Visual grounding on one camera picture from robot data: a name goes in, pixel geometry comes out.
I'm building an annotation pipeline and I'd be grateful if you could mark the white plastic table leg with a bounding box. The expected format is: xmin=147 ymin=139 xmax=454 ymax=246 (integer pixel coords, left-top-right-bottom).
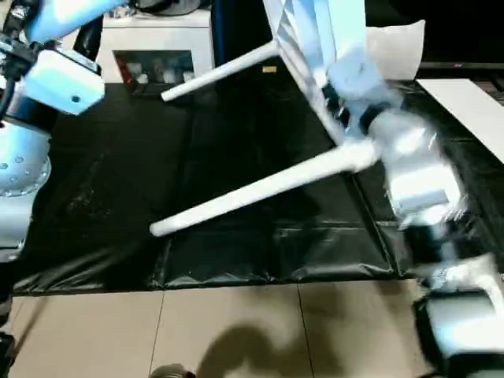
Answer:
xmin=160 ymin=41 xmax=283 ymax=103
xmin=148 ymin=140 xmax=380 ymax=239
xmin=24 ymin=0 xmax=133 ymax=44

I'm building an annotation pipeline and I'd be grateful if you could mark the white flat board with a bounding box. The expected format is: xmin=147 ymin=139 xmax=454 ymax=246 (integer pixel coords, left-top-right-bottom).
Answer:
xmin=416 ymin=77 xmax=504 ymax=141

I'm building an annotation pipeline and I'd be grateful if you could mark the grey bag with black strap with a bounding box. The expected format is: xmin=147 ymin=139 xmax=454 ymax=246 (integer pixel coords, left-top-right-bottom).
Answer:
xmin=138 ymin=0 xmax=204 ymax=15

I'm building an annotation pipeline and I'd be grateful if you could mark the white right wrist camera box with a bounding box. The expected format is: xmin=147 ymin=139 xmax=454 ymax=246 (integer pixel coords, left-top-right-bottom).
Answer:
xmin=325 ymin=46 xmax=388 ymax=102

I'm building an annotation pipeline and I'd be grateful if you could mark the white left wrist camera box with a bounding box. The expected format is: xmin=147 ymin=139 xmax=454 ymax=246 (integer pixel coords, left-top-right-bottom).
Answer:
xmin=22 ymin=46 xmax=107 ymax=120

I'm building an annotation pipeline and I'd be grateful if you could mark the white sideboard cabinet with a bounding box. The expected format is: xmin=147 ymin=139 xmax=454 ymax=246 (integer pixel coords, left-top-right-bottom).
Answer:
xmin=75 ymin=6 xmax=215 ymax=86

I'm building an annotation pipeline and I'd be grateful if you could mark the grey pillow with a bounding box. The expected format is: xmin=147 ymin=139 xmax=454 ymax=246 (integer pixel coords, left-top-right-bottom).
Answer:
xmin=364 ymin=20 xmax=428 ymax=81

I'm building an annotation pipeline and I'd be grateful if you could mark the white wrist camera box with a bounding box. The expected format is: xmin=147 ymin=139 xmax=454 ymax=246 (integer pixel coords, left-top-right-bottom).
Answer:
xmin=325 ymin=46 xmax=388 ymax=102
xmin=22 ymin=46 xmax=107 ymax=120

